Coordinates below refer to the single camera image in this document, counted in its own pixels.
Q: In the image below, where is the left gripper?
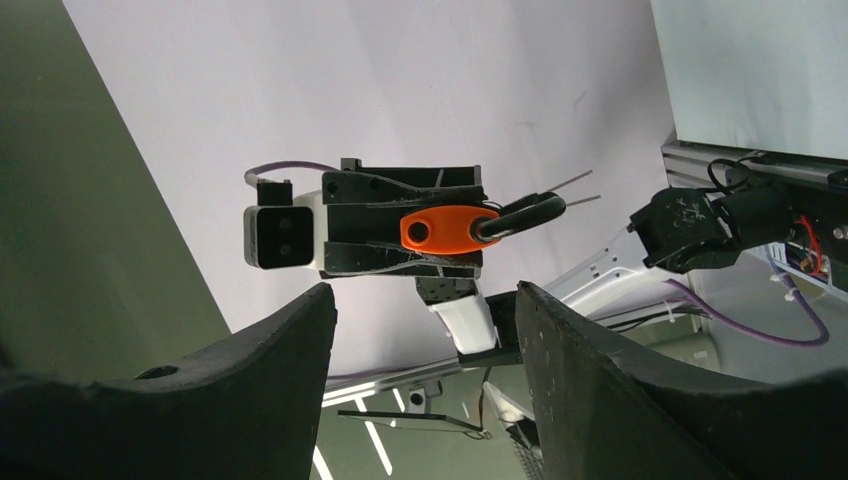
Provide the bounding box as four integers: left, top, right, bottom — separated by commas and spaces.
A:
318, 158, 484, 279

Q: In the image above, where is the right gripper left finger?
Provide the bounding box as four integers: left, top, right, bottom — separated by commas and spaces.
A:
1, 283, 337, 479

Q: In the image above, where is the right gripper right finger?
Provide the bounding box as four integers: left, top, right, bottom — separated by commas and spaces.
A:
515, 281, 847, 479

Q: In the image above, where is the orange black padlock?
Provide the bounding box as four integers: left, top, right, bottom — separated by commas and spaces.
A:
399, 192, 567, 256

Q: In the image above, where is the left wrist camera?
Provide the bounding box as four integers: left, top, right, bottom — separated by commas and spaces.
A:
243, 181, 326, 270

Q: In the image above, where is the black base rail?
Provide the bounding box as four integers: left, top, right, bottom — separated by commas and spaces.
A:
661, 141, 847, 292

